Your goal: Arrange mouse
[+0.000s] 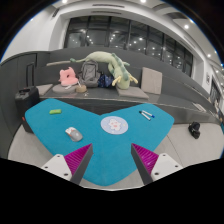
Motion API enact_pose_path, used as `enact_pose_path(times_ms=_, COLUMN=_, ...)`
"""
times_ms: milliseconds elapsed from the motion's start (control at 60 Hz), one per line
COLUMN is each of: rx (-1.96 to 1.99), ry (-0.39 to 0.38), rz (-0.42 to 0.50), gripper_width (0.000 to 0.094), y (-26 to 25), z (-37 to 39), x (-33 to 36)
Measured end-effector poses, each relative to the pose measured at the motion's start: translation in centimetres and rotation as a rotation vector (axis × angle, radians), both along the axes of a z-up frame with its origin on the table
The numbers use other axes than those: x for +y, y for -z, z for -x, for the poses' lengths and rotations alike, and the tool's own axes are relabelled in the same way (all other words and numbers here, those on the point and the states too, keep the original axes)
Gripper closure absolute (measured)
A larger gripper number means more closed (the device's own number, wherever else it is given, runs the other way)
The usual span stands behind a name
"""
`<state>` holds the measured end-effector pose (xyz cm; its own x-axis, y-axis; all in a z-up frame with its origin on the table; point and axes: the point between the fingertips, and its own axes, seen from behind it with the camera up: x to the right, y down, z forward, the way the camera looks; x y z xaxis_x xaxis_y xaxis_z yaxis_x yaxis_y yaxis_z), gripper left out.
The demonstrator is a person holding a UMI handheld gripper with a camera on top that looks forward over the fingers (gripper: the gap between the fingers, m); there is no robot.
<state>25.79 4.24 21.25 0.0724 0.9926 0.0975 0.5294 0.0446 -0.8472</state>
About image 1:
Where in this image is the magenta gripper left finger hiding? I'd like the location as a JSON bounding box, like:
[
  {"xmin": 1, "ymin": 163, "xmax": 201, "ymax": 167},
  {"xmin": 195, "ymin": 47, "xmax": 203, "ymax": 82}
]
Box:
[{"xmin": 41, "ymin": 143, "xmax": 94, "ymax": 185}]

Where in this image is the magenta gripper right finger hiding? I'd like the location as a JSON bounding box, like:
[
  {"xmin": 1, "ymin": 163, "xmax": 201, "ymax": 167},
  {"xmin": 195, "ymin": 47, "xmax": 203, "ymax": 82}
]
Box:
[{"xmin": 130, "ymin": 143, "xmax": 184, "ymax": 186}]

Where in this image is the grey computer mouse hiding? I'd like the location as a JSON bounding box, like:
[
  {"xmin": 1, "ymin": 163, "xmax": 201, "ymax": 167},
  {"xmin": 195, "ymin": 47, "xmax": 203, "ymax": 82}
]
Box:
[{"xmin": 65, "ymin": 127, "xmax": 83, "ymax": 142}]

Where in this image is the round light blue mouse pad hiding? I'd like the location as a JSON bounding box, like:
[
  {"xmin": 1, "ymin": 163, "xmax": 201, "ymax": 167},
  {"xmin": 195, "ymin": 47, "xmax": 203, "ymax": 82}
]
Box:
[{"xmin": 100, "ymin": 116, "xmax": 128, "ymax": 135}]

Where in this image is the blue capped marker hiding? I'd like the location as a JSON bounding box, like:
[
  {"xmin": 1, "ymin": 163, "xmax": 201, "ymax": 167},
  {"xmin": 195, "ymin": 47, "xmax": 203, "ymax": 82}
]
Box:
[{"xmin": 141, "ymin": 110, "xmax": 155, "ymax": 118}]

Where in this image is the white marker pen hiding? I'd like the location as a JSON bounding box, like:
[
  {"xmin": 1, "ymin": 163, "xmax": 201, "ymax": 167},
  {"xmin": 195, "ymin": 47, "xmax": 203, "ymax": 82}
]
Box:
[{"xmin": 139, "ymin": 111, "xmax": 151, "ymax": 121}]

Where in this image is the green eraser block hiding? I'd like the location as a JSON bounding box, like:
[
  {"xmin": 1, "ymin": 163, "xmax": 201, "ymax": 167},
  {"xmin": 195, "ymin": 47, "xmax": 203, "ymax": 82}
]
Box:
[{"xmin": 49, "ymin": 109, "xmax": 62, "ymax": 115}]

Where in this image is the black object on floor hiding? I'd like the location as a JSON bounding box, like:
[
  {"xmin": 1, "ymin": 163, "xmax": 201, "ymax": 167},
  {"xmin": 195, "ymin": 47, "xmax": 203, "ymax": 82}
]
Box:
[{"xmin": 188, "ymin": 122, "xmax": 200, "ymax": 139}]

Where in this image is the grey flat seat cushion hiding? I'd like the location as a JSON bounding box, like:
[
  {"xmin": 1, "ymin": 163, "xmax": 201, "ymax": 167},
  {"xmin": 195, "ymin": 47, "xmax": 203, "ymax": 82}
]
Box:
[{"xmin": 117, "ymin": 86, "xmax": 149, "ymax": 99}]

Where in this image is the round grey cushion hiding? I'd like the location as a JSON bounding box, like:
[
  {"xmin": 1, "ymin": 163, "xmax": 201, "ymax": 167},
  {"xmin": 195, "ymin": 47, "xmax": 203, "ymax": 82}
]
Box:
[{"xmin": 52, "ymin": 84, "xmax": 76, "ymax": 94}]

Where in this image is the grey square cushion upright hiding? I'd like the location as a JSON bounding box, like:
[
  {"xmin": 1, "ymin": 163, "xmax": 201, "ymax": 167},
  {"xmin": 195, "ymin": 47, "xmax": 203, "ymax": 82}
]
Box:
[{"xmin": 141, "ymin": 67, "xmax": 162, "ymax": 94}]

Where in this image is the black suitcase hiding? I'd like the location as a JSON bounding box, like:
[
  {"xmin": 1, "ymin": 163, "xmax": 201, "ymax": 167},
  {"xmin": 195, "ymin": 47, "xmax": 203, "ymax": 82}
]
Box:
[{"xmin": 15, "ymin": 86, "xmax": 40, "ymax": 117}]

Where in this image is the dark blue bag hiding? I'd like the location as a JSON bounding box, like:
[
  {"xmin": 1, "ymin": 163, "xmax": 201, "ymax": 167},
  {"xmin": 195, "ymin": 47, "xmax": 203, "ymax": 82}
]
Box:
[{"xmin": 98, "ymin": 74, "xmax": 114, "ymax": 88}]

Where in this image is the pink plush toy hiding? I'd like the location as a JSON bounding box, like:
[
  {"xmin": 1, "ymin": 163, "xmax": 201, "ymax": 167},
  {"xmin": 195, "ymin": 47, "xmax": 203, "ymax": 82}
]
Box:
[{"xmin": 59, "ymin": 67, "xmax": 78, "ymax": 86}]

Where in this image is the grey backpack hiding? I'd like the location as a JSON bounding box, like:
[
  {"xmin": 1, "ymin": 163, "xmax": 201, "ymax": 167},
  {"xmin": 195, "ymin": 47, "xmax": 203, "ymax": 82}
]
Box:
[{"xmin": 79, "ymin": 60, "xmax": 101, "ymax": 88}]

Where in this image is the green dragon plush toy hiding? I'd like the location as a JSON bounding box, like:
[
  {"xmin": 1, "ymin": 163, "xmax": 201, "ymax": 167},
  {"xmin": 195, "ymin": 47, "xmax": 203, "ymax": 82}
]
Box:
[{"xmin": 70, "ymin": 51, "xmax": 138, "ymax": 90}]

